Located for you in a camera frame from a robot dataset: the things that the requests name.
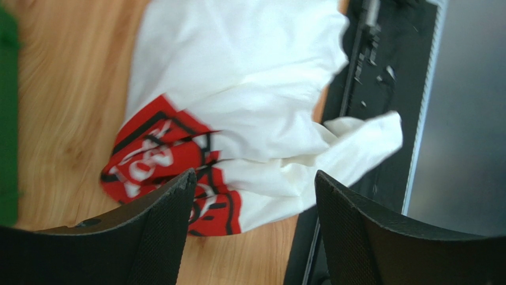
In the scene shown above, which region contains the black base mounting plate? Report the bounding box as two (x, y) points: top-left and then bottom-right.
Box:
(282, 0), (439, 285)

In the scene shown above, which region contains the white t-shirt red print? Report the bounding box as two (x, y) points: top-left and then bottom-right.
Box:
(100, 1), (403, 236)

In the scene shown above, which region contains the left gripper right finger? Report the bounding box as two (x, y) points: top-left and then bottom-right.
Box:
(315, 171), (505, 285)

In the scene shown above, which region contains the aluminium frame rail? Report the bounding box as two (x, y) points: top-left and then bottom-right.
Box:
(401, 0), (450, 216)

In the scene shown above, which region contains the green plastic bin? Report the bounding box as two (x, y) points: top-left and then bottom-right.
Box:
(1, 7), (20, 227)

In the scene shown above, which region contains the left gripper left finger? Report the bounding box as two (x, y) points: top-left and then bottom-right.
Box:
(1, 170), (196, 284)

